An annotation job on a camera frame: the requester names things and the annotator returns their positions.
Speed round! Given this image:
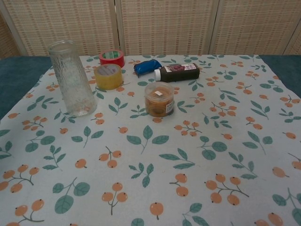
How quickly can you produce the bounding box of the clear textured glass vase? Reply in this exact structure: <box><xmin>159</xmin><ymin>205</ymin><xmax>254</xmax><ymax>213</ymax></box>
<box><xmin>48</xmin><ymin>40</ymin><xmax>98</xmax><ymax>117</ymax></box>

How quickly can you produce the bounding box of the clear jar of rubber bands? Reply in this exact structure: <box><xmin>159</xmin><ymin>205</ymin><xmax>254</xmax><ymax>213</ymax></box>
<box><xmin>144</xmin><ymin>81</ymin><xmax>175</xmax><ymax>117</ymax></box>

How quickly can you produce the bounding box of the blue crumpled object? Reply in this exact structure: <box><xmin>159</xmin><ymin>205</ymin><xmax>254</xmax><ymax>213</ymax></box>
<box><xmin>133</xmin><ymin>59</ymin><xmax>162</xmax><ymax>78</ymax></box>

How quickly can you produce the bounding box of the fruit and leaf print tablecloth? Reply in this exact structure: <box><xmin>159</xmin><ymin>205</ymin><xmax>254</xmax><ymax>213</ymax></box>
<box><xmin>0</xmin><ymin>54</ymin><xmax>301</xmax><ymax>226</ymax></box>

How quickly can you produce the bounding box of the dark juice bottle white cap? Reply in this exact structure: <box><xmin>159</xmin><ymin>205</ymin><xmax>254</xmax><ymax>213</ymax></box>
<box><xmin>154</xmin><ymin>63</ymin><xmax>200</xmax><ymax>83</ymax></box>

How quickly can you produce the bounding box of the yellow tape roll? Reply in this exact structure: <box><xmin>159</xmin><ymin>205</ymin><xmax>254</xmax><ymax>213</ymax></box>
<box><xmin>94</xmin><ymin>64</ymin><xmax>123</xmax><ymax>90</ymax></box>

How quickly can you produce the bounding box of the red tape roll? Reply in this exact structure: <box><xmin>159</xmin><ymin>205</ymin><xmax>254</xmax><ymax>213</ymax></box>
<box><xmin>99</xmin><ymin>49</ymin><xmax>126</xmax><ymax>66</ymax></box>

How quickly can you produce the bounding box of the woven rattan folding screen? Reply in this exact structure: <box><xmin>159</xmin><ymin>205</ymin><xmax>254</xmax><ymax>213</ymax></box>
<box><xmin>0</xmin><ymin>0</ymin><xmax>301</xmax><ymax>59</ymax></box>

